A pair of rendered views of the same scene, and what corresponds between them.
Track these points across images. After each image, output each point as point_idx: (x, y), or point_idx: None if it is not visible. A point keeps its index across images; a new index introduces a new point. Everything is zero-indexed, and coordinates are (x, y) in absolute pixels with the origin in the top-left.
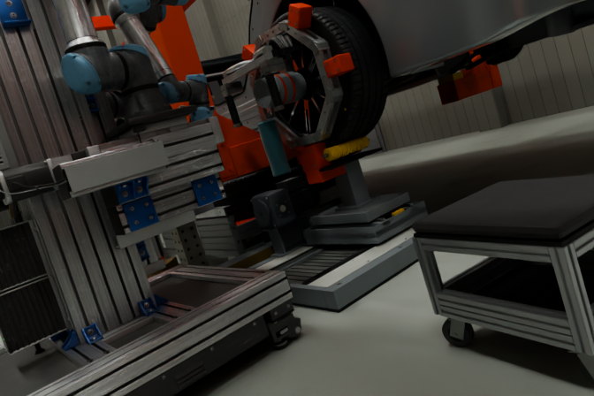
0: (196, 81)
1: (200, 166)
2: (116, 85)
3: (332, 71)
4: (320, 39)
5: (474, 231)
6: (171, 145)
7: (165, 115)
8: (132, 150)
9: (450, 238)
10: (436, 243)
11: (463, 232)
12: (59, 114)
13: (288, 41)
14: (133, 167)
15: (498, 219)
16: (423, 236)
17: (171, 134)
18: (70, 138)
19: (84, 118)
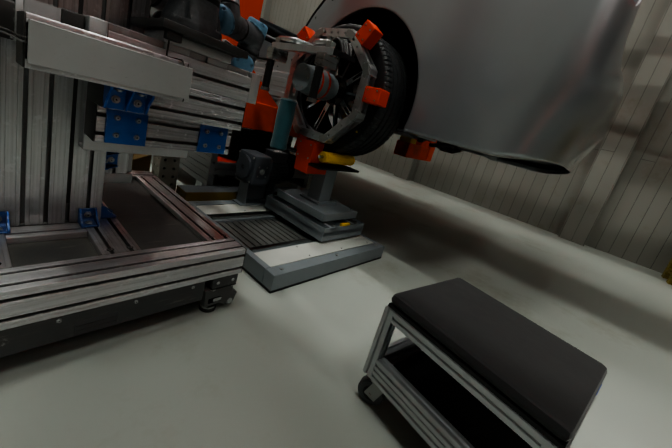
0: (257, 29)
1: (218, 115)
2: None
3: (369, 98)
4: (373, 66)
5: (463, 356)
6: (200, 77)
7: (211, 42)
8: (149, 58)
9: (428, 338)
10: (409, 330)
11: (448, 346)
12: None
13: (350, 49)
14: (140, 78)
15: (492, 360)
16: (399, 313)
17: (205, 66)
18: None
19: None
